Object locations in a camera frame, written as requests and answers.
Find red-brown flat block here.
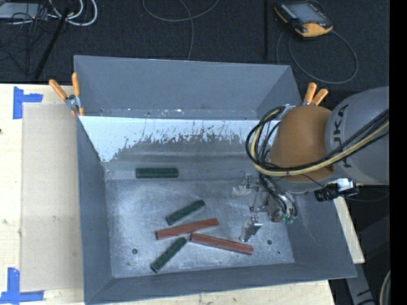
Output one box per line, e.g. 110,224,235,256
154,217,220,241
190,232,255,256

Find dark green flat block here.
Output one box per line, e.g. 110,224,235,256
149,236,189,274
165,199,207,227
135,167,179,180

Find black cylinder on white bracket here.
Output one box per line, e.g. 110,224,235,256
314,177,361,203

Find grey metal bin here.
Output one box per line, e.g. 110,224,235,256
72,54,358,305

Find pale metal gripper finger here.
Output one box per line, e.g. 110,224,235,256
238,213,264,243
231,173,256,198

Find pale wood flat board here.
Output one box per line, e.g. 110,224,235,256
18,102,85,294

